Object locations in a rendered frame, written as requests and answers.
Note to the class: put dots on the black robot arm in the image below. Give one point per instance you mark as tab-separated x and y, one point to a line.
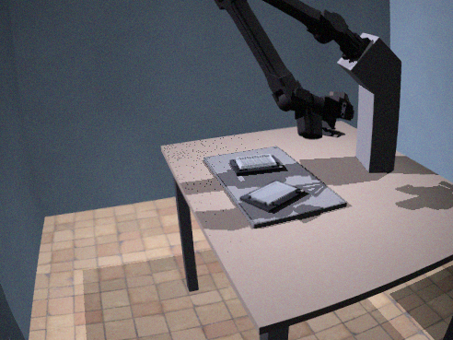
279	78

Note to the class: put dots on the white multi-well plate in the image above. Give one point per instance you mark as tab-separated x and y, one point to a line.
255	162

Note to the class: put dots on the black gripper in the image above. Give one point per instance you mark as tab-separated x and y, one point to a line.
341	97

